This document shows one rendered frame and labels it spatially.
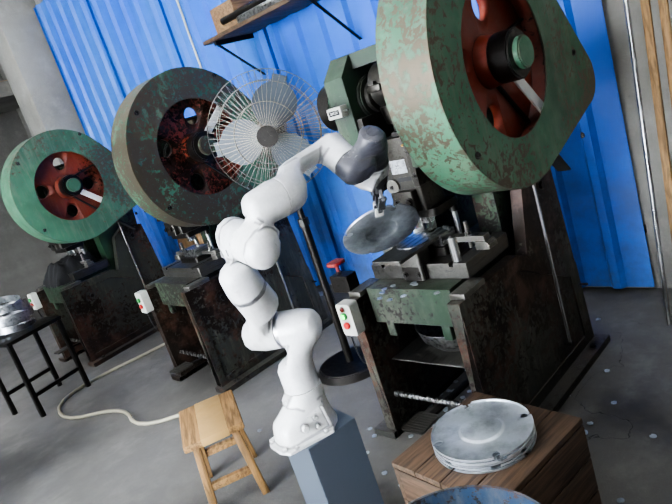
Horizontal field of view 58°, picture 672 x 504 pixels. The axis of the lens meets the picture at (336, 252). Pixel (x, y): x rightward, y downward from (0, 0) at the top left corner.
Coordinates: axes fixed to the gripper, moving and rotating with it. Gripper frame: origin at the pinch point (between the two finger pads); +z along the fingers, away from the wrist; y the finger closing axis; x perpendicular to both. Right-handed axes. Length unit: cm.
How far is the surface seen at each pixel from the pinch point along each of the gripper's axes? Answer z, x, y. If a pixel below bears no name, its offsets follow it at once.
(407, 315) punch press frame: 38.0, -0.7, -24.4
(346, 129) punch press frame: -0.7, -1.1, 37.5
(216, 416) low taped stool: 65, 82, -27
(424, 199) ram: 11.2, -19.0, 4.9
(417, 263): 23.8, -9.4, -12.4
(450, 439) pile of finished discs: 6, 7, -78
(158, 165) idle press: 54, 81, 101
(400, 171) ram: 6.5, -14.4, 16.7
